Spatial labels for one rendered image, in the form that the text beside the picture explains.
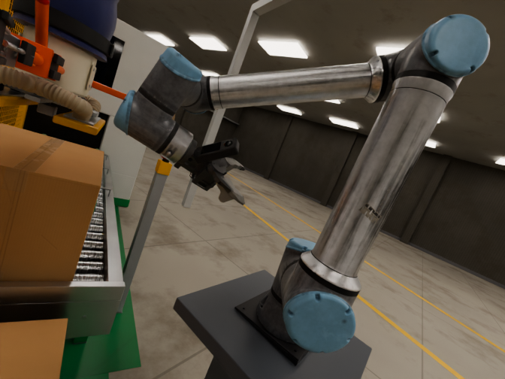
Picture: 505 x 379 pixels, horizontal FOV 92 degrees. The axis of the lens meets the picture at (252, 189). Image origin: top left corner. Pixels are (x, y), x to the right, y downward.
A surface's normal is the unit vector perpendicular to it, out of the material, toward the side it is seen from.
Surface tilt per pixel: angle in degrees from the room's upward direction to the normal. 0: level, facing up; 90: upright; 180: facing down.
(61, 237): 90
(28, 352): 0
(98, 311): 90
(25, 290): 90
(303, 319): 95
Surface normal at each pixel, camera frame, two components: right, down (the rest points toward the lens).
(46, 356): 0.36, -0.92
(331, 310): -0.10, 0.20
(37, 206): 0.48, 0.32
